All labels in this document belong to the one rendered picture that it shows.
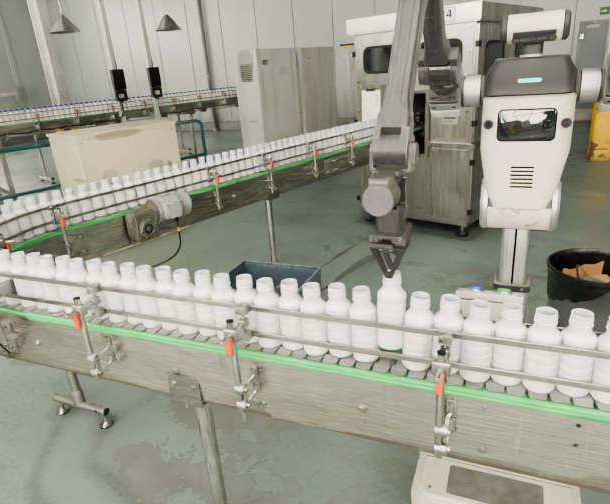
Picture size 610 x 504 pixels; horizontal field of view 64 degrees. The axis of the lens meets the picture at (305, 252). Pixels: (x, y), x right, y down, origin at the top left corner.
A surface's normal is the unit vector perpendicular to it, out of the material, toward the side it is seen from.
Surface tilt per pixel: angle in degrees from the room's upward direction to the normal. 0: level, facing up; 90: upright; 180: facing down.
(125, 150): 90
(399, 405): 90
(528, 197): 90
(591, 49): 90
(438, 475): 0
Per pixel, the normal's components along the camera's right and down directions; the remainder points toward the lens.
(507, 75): -0.38, 0.36
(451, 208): -0.65, 0.30
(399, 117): -0.36, -0.13
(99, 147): 0.76, 0.18
